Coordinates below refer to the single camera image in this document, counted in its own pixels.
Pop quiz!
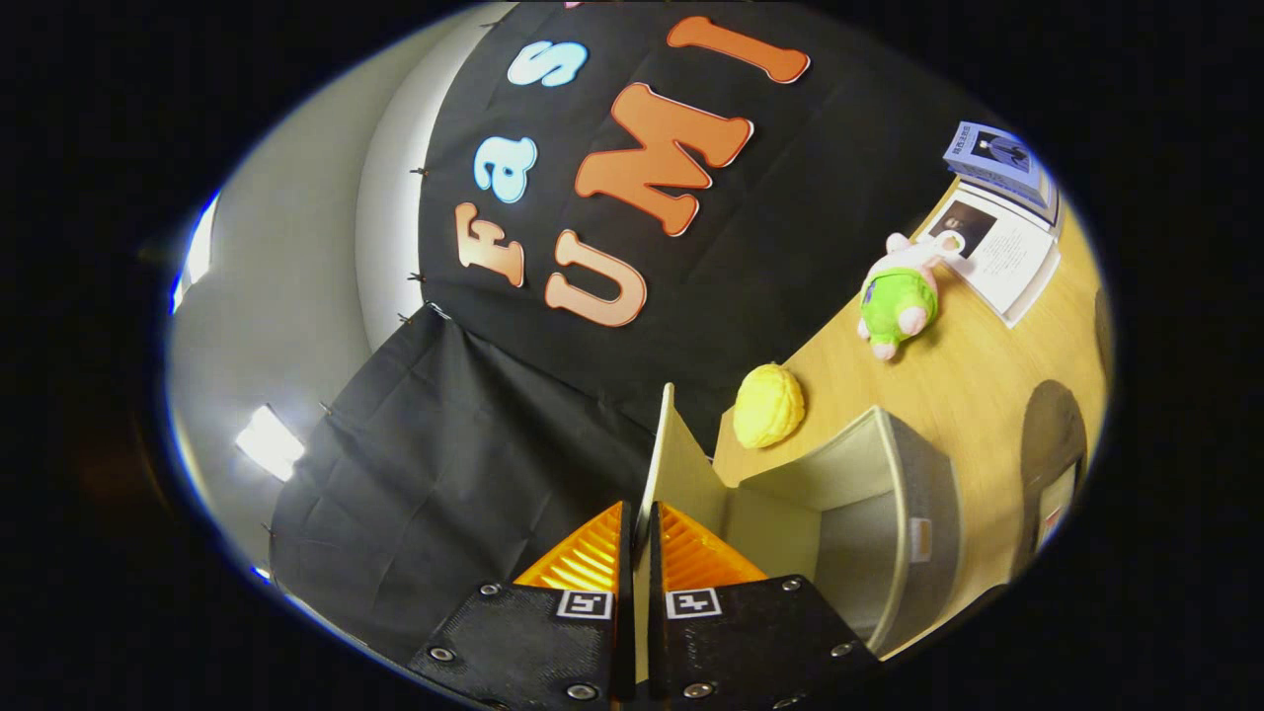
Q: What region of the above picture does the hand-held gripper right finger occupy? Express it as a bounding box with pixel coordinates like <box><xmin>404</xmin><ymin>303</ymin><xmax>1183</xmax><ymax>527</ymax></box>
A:
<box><xmin>647</xmin><ymin>501</ymin><xmax>880</xmax><ymax>707</ymax></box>

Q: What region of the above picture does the grey fabric storage box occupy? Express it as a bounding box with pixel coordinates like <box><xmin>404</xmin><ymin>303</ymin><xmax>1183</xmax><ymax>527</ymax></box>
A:
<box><xmin>632</xmin><ymin>383</ymin><xmax>964</xmax><ymax>682</ymax></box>

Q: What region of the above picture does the pink and green plush toy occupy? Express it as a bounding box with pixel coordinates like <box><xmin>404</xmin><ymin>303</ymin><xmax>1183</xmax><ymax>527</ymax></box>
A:
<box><xmin>855</xmin><ymin>232</ymin><xmax>967</xmax><ymax>361</ymax></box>

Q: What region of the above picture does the dark blue edged book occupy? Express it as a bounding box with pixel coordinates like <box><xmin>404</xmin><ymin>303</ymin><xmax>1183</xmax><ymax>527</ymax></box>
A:
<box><xmin>948</xmin><ymin>163</ymin><xmax>1064</xmax><ymax>226</ymax></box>

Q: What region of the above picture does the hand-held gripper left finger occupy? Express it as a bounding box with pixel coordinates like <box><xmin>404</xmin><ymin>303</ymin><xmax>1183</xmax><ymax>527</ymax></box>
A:
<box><xmin>410</xmin><ymin>501</ymin><xmax>638</xmax><ymax>707</ymax></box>

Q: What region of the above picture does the blue cover book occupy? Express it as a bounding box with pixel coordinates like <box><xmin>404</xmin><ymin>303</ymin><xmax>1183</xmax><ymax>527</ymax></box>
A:
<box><xmin>943</xmin><ymin>120</ymin><xmax>1048</xmax><ymax>198</ymax></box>

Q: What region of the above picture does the white book with portrait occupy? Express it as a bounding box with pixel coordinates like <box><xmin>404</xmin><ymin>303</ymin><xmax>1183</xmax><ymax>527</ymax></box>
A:
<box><xmin>926</xmin><ymin>188</ymin><xmax>1063</xmax><ymax>329</ymax></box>

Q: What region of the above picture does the yellow round plush toy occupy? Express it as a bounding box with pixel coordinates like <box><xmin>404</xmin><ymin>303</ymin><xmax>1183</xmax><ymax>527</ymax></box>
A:
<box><xmin>733</xmin><ymin>363</ymin><xmax>807</xmax><ymax>450</ymax></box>

